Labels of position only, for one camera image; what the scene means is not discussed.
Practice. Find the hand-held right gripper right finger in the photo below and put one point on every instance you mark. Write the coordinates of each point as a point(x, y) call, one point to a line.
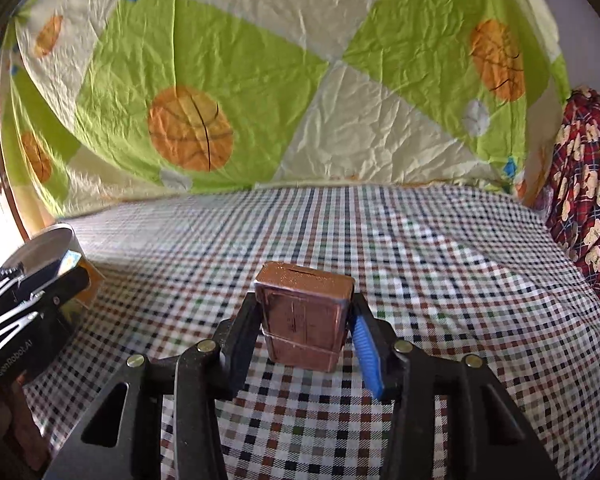
point(365, 355)

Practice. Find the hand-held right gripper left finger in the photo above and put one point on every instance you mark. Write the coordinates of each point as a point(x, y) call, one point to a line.
point(240, 350)

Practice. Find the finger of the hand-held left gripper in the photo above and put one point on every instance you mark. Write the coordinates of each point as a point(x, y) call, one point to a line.
point(30, 327)
point(35, 287)

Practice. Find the round metal tin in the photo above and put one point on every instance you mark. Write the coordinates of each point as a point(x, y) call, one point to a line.
point(55, 245)

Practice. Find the brown metal lighter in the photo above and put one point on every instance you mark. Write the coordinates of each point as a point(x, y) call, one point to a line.
point(305, 310)

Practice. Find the person's left hand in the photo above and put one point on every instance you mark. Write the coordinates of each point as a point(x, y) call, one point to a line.
point(22, 425)

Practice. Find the brown wooden door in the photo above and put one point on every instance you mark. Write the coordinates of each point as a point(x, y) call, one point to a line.
point(15, 205)

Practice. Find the checkered tablecloth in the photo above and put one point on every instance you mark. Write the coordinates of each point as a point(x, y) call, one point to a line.
point(430, 270)

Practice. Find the red bear printed cloth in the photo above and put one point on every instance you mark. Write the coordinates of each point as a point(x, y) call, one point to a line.
point(585, 185)

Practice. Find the basketball printed green sheet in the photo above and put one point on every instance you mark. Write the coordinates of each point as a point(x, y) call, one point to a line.
point(280, 35)

